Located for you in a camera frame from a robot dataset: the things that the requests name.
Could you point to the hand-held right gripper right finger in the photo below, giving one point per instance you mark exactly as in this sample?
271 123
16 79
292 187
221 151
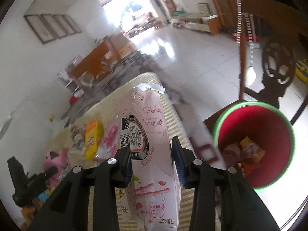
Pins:
179 163

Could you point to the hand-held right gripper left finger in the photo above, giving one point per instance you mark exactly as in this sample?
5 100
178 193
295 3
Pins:
127 170

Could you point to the bright pink wrapper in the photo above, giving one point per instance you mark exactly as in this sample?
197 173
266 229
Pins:
56 160

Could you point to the pink white snack bag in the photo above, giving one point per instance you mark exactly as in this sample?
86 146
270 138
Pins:
149 130

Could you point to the yellow snack bag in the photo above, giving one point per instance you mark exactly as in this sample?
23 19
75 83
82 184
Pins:
92 139

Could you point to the red bucket green rim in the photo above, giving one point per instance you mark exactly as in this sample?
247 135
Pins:
240 125

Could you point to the pale pink wrapper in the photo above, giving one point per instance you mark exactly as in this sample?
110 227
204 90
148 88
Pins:
110 134

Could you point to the dull pink wrapper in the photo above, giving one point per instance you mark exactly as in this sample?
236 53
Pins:
231 152

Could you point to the yellow checked table mat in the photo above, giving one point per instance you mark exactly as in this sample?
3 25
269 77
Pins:
110 105

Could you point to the white desk lamp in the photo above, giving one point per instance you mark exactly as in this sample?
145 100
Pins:
54 125

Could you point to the yellow snack wrapper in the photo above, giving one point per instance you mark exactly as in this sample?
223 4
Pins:
246 142

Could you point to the red plastic container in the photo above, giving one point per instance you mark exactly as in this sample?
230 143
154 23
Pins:
75 97

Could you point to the white book rack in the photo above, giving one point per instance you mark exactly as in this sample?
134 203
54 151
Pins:
65 77

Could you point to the plain brown wooden chair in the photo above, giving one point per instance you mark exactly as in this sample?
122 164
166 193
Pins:
96 57

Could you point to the small red floor bucket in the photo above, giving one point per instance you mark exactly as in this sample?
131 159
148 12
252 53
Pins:
234 36

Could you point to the wooden television cabinet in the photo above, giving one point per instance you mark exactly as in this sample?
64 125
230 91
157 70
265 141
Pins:
214 25

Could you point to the yellow toy case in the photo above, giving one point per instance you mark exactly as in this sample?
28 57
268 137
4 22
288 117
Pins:
303 72

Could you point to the framed star picture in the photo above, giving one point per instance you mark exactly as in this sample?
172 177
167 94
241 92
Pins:
203 8

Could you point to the carved dark wooden chair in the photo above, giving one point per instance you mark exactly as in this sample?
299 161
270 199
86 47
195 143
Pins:
264 9

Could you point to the framed wall picture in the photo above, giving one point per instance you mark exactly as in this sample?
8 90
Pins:
63 24
72 23
39 28
54 26

